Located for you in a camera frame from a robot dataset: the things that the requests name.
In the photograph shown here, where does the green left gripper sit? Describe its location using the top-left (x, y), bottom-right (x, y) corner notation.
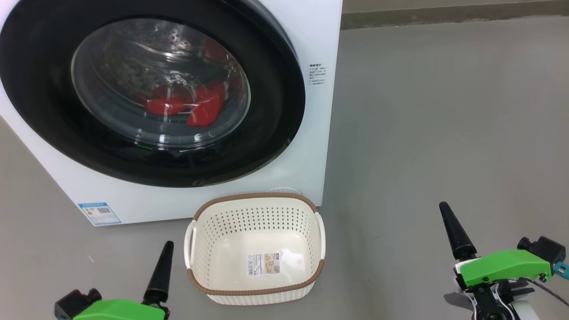
top-left (73, 241), bottom-right (175, 320)

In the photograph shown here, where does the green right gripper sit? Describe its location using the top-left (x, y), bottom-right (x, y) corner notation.
top-left (439, 201), bottom-right (552, 287)

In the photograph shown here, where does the red and white garment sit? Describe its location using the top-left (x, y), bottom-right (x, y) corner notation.
top-left (143, 82), bottom-right (226, 128)

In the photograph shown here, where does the black round glass washer door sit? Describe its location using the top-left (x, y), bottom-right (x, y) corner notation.
top-left (0, 0), bottom-right (306, 188)

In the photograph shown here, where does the cream perforated basket brown rim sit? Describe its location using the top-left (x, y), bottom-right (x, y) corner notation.
top-left (184, 192), bottom-right (326, 306)

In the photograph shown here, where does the printed product label sticker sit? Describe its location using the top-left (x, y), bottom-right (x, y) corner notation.
top-left (247, 252), bottom-right (280, 276)

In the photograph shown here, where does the white washing machine body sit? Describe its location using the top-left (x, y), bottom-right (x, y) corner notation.
top-left (0, 0), bottom-right (343, 227)

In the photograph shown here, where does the steel washer drum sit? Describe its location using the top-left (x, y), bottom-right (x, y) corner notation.
top-left (73, 20), bottom-right (249, 147)

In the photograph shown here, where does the blue energy label sticker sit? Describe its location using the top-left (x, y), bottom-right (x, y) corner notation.
top-left (78, 203), bottom-right (121, 226)

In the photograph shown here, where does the round white filter cover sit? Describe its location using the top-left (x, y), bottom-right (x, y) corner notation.
top-left (265, 187), bottom-right (303, 198)

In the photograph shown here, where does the black text print label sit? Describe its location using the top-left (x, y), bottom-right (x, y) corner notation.
top-left (310, 63), bottom-right (326, 87)

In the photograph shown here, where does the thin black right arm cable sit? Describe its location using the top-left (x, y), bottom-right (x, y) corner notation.
top-left (529, 278), bottom-right (569, 307)

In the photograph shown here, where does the grey wall baseboard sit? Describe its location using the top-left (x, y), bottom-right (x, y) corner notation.
top-left (341, 0), bottom-right (569, 30)

